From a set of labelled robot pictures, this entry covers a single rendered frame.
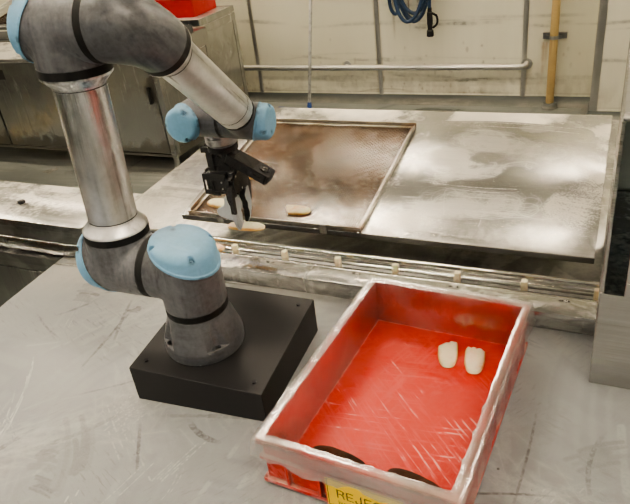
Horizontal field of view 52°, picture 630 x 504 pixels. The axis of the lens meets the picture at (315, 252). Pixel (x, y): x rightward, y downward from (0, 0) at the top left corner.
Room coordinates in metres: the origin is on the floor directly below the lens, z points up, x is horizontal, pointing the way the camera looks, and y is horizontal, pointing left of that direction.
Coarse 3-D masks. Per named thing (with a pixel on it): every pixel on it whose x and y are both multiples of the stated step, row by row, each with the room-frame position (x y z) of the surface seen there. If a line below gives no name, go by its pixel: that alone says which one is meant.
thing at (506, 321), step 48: (384, 288) 1.08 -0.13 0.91; (432, 288) 1.04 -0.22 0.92; (336, 336) 0.93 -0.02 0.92; (480, 336) 0.98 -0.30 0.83; (528, 336) 0.89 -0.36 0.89; (288, 432) 0.76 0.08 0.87; (480, 432) 0.66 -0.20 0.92; (336, 480) 0.63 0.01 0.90; (384, 480) 0.60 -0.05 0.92; (480, 480) 0.61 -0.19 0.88
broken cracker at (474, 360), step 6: (468, 348) 0.95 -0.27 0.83; (474, 348) 0.95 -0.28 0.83; (480, 348) 0.95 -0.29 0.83; (468, 354) 0.94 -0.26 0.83; (474, 354) 0.93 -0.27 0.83; (480, 354) 0.93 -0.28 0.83; (468, 360) 0.92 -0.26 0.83; (474, 360) 0.91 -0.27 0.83; (480, 360) 0.91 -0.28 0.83; (468, 366) 0.90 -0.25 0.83; (474, 366) 0.90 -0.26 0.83; (480, 366) 0.90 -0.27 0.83; (468, 372) 0.89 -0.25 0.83; (474, 372) 0.89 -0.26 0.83; (480, 372) 0.89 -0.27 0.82
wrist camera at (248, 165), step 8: (232, 152) 1.40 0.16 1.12; (240, 152) 1.41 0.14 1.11; (232, 160) 1.38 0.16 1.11; (240, 160) 1.38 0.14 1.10; (248, 160) 1.39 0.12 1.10; (256, 160) 1.40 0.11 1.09; (240, 168) 1.37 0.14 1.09; (248, 168) 1.37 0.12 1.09; (256, 168) 1.37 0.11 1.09; (264, 168) 1.37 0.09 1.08; (272, 168) 1.39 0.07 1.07; (256, 176) 1.36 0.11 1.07; (264, 176) 1.35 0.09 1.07; (272, 176) 1.37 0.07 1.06; (264, 184) 1.35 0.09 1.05
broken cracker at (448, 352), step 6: (450, 342) 0.98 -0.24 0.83; (456, 342) 0.98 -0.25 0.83; (438, 348) 0.97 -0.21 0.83; (444, 348) 0.96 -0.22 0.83; (450, 348) 0.96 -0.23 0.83; (456, 348) 0.96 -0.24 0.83; (438, 354) 0.95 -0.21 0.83; (444, 354) 0.94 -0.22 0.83; (450, 354) 0.94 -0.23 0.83; (456, 354) 0.94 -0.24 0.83; (444, 360) 0.93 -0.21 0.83; (450, 360) 0.93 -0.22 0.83; (456, 360) 0.93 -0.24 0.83; (444, 366) 0.92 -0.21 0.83; (450, 366) 0.91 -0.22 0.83
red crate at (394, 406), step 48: (384, 336) 1.03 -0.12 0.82; (432, 336) 1.01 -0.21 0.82; (336, 384) 0.91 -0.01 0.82; (384, 384) 0.89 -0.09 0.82; (432, 384) 0.88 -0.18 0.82; (480, 384) 0.86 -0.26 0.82; (336, 432) 0.79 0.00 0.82; (384, 432) 0.78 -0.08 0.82; (432, 432) 0.76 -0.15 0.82; (288, 480) 0.69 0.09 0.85; (432, 480) 0.67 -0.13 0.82
